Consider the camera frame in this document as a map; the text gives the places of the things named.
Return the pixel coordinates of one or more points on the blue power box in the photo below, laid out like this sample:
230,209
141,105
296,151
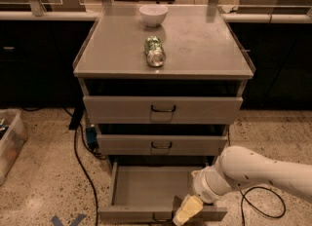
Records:
91,137

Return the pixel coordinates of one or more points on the white ceramic bowl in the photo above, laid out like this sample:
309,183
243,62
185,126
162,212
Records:
153,14

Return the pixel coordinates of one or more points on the grey drawer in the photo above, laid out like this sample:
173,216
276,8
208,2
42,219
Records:
161,139
117,101
148,191

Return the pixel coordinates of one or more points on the green soda can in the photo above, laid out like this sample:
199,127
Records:
155,54

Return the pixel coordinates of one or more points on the clear plastic storage bin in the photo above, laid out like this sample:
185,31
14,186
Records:
13,135

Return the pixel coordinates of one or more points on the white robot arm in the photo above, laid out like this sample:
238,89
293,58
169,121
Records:
238,168

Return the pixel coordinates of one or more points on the grey middle drawer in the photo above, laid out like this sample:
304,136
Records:
161,139

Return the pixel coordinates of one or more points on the grey metal drawer cabinet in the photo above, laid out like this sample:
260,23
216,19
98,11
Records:
197,42

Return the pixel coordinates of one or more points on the grey top drawer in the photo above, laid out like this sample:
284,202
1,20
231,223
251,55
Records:
117,101

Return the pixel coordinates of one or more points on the yellow foam covered gripper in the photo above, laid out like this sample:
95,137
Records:
204,189

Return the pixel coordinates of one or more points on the grey bottom drawer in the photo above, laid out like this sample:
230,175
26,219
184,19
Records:
148,191

